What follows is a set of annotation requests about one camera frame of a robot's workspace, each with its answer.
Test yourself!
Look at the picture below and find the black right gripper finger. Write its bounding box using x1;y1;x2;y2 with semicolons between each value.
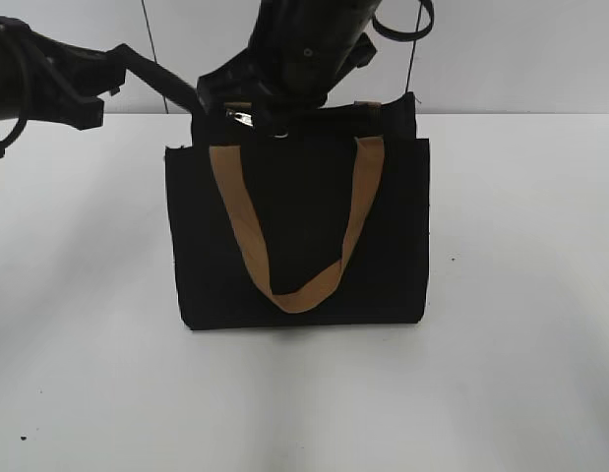
252;105;292;139

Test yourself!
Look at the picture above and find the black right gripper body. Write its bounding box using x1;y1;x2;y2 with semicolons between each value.
195;43;335;112

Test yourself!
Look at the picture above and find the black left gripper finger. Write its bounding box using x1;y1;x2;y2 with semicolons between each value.
106;44;199;114

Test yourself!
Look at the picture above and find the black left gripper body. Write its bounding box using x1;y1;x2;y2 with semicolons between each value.
8;18;126;131

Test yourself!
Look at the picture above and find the silver zipper pull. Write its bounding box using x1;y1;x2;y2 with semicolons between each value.
225;109;254;128

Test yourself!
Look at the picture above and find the black canvas tote bag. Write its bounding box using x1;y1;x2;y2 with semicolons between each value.
164;93;430;330

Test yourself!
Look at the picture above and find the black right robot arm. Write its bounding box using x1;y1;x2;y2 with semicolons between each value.
197;1;379;137

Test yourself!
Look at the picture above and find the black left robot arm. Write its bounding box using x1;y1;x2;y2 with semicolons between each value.
0;16;200;131

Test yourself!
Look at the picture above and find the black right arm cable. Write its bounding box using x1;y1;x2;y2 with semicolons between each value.
371;0;436;43

